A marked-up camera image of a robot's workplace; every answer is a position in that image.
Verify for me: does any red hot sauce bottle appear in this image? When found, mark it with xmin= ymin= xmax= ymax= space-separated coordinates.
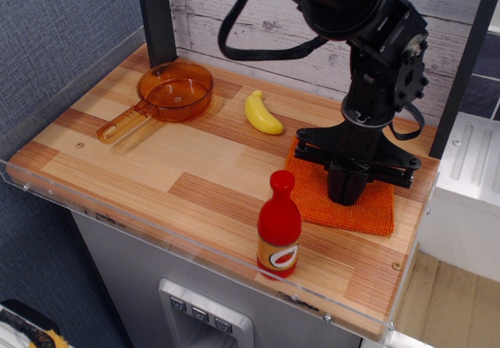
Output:
xmin=256 ymin=170 xmax=302 ymax=278

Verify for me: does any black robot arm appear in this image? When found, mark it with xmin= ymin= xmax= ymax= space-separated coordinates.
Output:
xmin=295 ymin=0 xmax=428 ymax=206

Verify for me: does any dark right frame post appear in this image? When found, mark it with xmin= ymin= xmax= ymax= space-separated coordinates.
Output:
xmin=429 ymin=0 xmax=498 ymax=160

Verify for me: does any yellow toy banana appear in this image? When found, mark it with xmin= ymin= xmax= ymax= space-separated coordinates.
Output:
xmin=245 ymin=90 xmax=284 ymax=135

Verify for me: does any white toy sink unit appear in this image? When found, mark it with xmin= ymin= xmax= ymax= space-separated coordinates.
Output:
xmin=417 ymin=113 xmax=499 ymax=281

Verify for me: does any orange transparent toy pan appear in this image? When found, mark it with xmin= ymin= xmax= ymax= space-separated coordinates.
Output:
xmin=97 ymin=62 xmax=214 ymax=144

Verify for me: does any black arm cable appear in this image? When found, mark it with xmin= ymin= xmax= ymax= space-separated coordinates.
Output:
xmin=217 ymin=0 xmax=426 ymax=142

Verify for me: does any grey dispenser panel with buttons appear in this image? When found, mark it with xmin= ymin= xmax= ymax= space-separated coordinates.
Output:
xmin=158 ymin=278 xmax=255 ymax=347

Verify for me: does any grey toy fridge cabinet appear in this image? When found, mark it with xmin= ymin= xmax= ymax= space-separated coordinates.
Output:
xmin=73 ymin=213 xmax=362 ymax=347

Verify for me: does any orange cloth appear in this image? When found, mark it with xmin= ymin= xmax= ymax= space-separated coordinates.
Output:
xmin=285 ymin=138 xmax=395 ymax=236

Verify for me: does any dark left frame post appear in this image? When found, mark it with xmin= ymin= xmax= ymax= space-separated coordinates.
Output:
xmin=139 ymin=0 xmax=177 ymax=67

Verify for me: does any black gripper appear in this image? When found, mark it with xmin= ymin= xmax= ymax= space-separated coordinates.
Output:
xmin=295 ymin=121 xmax=421 ymax=206

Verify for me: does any dark frame post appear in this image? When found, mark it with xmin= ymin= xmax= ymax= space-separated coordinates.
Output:
xmin=429 ymin=0 xmax=498 ymax=160
xmin=139 ymin=0 xmax=177 ymax=67

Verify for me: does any yellow object bottom left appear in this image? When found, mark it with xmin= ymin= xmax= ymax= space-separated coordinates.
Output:
xmin=45 ymin=330 xmax=70 ymax=348

